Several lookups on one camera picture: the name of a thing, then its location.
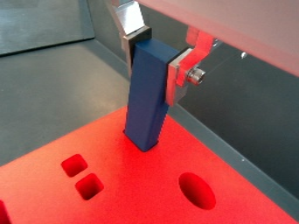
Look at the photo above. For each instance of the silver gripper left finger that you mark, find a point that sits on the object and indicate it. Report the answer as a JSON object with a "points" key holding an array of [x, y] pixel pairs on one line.
{"points": [[130, 26]]}

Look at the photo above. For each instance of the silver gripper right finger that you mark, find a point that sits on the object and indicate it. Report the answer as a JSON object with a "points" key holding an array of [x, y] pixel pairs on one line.
{"points": [[182, 68]]}

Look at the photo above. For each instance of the blue rectangular block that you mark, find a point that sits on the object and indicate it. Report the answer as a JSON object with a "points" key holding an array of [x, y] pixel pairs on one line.
{"points": [[145, 107]]}

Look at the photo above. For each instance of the red shape sorting board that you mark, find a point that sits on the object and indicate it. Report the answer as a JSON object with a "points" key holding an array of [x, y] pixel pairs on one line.
{"points": [[90, 178]]}

